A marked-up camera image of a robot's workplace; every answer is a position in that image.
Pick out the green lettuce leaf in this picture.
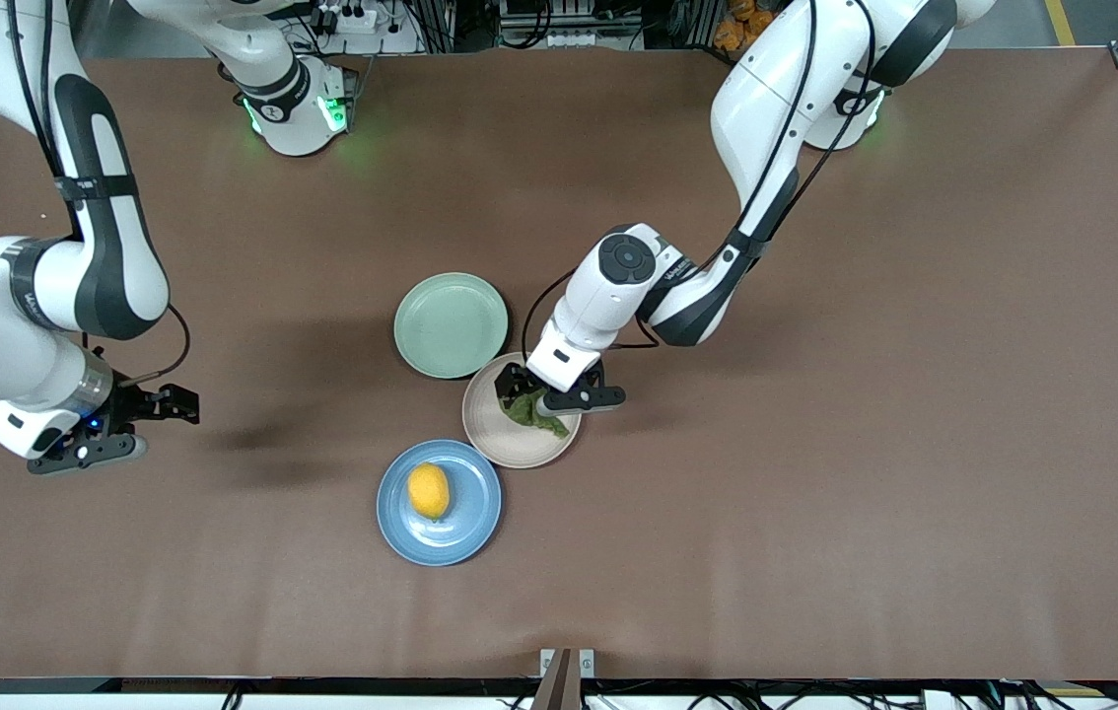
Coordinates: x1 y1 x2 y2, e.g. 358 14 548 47
503 390 572 440

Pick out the yellow lemon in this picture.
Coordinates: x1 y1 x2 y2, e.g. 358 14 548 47
407 462 452 522

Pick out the beige plate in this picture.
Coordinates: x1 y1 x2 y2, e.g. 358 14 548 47
461 351 584 469

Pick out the green plate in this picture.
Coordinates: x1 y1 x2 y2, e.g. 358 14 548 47
393 272 510 380

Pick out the blue plate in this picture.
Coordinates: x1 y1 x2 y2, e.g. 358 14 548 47
376 439 503 567

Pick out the bag of oranges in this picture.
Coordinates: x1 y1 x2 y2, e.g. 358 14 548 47
714 0 769 55

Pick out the white power strip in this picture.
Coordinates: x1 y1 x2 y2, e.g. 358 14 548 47
308 0 392 36

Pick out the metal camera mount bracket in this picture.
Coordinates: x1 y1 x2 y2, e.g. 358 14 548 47
538 647 596 710

